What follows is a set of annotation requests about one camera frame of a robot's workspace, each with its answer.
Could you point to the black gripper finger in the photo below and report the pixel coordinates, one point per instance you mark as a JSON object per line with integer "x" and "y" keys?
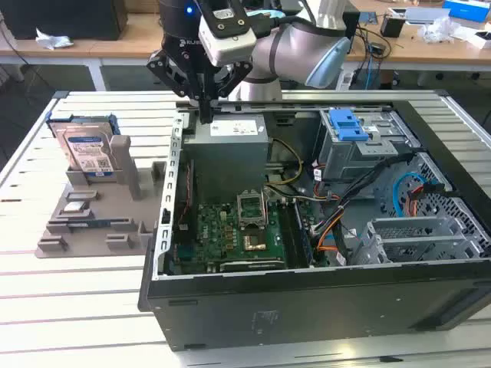
{"x": 165, "y": 69}
{"x": 238, "y": 74}

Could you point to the hard disk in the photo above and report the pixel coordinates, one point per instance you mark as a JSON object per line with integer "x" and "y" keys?
{"x": 84, "y": 149}

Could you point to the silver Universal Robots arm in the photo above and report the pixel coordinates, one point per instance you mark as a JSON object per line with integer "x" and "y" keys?
{"x": 291, "y": 50}

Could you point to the silver disk bay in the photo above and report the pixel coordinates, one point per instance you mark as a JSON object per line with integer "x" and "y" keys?
{"x": 414, "y": 241}

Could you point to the grey power supply unit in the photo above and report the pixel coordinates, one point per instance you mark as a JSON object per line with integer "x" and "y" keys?
{"x": 230, "y": 153}

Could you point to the large black computer tower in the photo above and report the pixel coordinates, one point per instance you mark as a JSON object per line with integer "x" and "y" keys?
{"x": 76, "y": 19}

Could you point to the white power strip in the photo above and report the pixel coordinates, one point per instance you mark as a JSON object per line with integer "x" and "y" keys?
{"x": 346, "y": 80}

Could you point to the crumpled white paper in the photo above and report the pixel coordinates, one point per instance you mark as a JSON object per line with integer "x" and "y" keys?
{"x": 53, "y": 40}

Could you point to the blue plastic drive latch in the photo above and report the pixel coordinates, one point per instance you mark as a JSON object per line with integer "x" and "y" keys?
{"x": 347, "y": 126}

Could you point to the black upright desktop box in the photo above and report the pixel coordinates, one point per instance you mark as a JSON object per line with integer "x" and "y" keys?
{"x": 353, "y": 23}

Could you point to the grey parts rack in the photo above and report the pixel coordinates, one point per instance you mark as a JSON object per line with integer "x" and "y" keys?
{"x": 111, "y": 199}

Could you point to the grey optical drive cage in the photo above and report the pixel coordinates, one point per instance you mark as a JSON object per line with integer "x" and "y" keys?
{"x": 353, "y": 157}

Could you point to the black power adapter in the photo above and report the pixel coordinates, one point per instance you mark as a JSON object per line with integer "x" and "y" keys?
{"x": 377, "y": 49}

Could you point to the green motherboard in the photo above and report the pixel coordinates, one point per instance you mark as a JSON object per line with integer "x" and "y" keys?
{"x": 215, "y": 234}

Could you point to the silver CPU chip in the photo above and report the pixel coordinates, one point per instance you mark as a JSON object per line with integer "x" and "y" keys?
{"x": 74, "y": 207}

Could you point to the blue RAM stick on rack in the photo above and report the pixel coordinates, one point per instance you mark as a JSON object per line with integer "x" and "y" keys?
{"x": 96, "y": 222}

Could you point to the gold CPU socket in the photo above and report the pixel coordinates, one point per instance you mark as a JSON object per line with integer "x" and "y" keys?
{"x": 255, "y": 242}

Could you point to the installed RAM stick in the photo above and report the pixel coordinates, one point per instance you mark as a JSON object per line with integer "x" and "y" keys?
{"x": 305, "y": 237}

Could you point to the black graphics card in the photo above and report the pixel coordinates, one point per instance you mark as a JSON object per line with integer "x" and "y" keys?
{"x": 253, "y": 265}

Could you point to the grey flat tray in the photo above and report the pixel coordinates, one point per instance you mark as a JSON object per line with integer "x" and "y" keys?
{"x": 422, "y": 14}

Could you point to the crumpled clear plastic wrap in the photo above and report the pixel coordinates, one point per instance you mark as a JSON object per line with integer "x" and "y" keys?
{"x": 437, "y": 28}

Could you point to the blue cardboard box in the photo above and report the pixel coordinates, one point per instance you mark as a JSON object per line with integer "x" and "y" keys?
{"x": 466, "y": 9}

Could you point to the black open PC case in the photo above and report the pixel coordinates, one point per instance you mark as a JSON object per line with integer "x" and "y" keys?
{"x": 307, "y": 306}

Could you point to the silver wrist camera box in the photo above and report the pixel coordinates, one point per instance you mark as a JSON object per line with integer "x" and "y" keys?
{"x": 230, "y": 48}

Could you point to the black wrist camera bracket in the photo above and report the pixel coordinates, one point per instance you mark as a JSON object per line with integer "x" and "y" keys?
{"x": 222, "y": 15}

